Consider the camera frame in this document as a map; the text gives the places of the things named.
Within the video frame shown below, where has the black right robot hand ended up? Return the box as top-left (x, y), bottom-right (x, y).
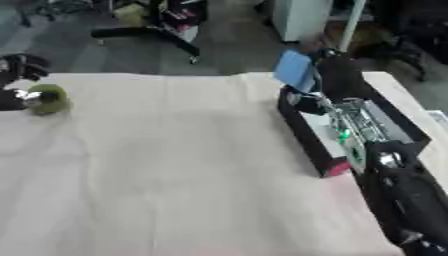
top-left (285, 46), bottom-right (368, 117)

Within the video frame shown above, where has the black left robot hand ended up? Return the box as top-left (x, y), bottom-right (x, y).
top-left (0, 52), bottom-right (65, 112)

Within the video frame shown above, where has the blue rectangular block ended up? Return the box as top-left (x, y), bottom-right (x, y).
top-left (271, 49), bottom-right (324, 94)

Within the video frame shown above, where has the green round toy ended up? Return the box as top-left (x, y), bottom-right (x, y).
top-left (26, 83), bottom-right (76, 116)

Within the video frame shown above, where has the white cabinet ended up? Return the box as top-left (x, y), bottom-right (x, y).
top-left (269, 0), bottom-right (371, 44)

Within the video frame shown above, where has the black chair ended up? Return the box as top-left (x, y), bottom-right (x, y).
top-left (372, 0), bottom-right (448, 82)

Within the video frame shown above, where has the yellow-green bag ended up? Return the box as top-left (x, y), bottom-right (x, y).
top-left (112, 3), bottom-right (149, 27)

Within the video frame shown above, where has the black office chair base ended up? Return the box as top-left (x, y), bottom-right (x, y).
top-left (89, 0), bottom-right (203, 65)

